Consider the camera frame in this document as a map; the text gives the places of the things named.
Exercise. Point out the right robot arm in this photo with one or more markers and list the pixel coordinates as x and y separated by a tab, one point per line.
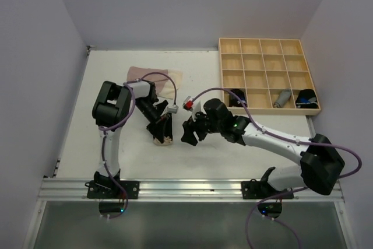
316	163

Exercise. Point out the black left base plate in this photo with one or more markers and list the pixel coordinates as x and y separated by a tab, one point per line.
99	192

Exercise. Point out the black blue rolled underwear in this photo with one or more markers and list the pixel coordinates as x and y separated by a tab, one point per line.
307	99

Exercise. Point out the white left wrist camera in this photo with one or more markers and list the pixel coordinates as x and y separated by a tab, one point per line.
172	109

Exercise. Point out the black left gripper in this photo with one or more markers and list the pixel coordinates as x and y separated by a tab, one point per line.
157	119

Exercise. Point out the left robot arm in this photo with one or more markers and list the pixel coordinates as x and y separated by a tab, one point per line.
113	107

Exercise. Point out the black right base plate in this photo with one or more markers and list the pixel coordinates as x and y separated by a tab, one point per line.
254	189

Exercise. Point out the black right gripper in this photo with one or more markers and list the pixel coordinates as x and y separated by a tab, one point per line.
190	126

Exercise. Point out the aluminium front rail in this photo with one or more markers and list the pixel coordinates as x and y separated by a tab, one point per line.
148	190

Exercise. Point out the black underwear tan waistband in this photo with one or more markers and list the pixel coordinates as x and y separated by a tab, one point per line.
164	131

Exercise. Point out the pink beige underwear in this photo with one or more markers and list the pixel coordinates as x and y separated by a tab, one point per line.
164	87

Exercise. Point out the wooden compartment tray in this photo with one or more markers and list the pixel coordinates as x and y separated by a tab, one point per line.
263	67

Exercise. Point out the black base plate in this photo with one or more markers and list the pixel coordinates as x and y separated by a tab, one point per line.
99	192
254	189

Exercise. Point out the dark rolled underwear in tray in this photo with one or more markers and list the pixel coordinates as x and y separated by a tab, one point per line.
237	98

